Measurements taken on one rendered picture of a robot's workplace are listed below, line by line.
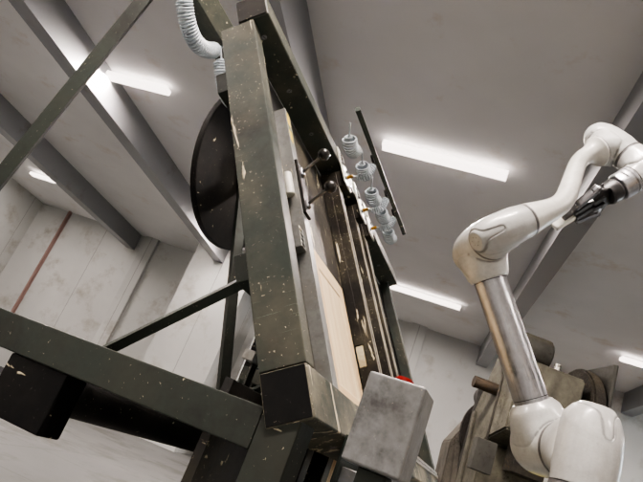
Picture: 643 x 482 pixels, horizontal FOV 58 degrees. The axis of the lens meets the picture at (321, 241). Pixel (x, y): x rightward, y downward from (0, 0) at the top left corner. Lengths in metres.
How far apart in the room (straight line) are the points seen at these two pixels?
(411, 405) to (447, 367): 10.20
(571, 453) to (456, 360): 9.82
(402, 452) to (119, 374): 0.68
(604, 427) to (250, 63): 1.36
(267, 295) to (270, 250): 0.12
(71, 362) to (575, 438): 1.25
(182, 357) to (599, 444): 9.52
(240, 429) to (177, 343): 9.58
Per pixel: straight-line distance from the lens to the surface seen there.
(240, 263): 1.46
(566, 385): 6.40
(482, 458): 6.08
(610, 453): 1.65
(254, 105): 1.65
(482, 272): 1.81
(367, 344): 2.12
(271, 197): 1.45
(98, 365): 1.50
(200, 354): 10.64
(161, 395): 1.38
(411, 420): 1.17
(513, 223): 1.70
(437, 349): 11.42
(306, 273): 1.60
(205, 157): 2.58
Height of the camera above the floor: 0.73
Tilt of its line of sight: 20 degrees up
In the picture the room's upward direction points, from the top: 22 degrees clockwise
